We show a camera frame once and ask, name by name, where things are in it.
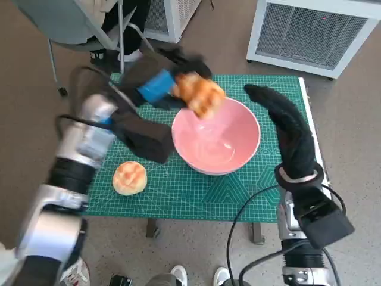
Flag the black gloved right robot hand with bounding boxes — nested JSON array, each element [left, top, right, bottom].
[[243, 84, 318, 180]]

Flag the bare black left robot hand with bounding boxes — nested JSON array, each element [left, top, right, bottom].
[[133, 43, 214, 110]]

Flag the square pull-apart toy bread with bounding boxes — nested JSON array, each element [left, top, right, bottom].
[[171, 73, 226, 119]]

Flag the pink bowl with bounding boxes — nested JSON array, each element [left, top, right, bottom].
[[171, 97, 261, 176]]

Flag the round toy bread bun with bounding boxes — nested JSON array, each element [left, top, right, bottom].
[[112, 161, 148, 196]]

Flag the small white grilled unit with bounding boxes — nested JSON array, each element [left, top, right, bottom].
[[142, 0, 203, 44]]

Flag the large white grilled unit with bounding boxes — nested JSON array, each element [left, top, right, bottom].
[[246, 0, 381, 80]]

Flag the green cutting mat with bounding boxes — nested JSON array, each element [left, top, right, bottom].
[[82, 73, 324, 223]]

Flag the grey chair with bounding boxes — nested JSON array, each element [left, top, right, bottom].
[[11, 0, 155, 96]]

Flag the white shoe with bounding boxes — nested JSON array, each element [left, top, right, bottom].
[[170, 265, 188, 286], [213, 266, 232, 286]]

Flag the black device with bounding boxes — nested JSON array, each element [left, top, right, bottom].
[[108, 274, 133, 286]]

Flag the red and white sneaker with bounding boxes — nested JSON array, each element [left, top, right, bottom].
[[59, 257, 90, 285]]

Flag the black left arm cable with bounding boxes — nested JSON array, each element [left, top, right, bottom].
[[55, 66, 139, 132]]

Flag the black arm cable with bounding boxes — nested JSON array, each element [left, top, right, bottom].
[[55, 66, 139, 132], [239, 248, 286, 286]]

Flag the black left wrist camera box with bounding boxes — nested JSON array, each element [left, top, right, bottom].
[[111, 109, 177, 165]]

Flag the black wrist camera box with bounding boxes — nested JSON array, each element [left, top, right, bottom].
[[111, 109, 177, 165], [297, 199, 355, 250]]

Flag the black camera cable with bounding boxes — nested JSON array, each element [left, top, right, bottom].
[[321, 184, 348, 216]]

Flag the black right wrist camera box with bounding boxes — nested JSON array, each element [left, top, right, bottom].
[[297, 199, 355, 250]]

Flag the grey table leg bracket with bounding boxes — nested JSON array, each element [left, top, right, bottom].
[[145, 219, 161, 238], [251, 222, 265, 245]]

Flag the long black robot cable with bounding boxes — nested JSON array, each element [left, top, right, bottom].
[[226, 184, 280, 286]]

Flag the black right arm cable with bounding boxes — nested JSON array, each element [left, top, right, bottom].
[[239, 248, 286, 286]]

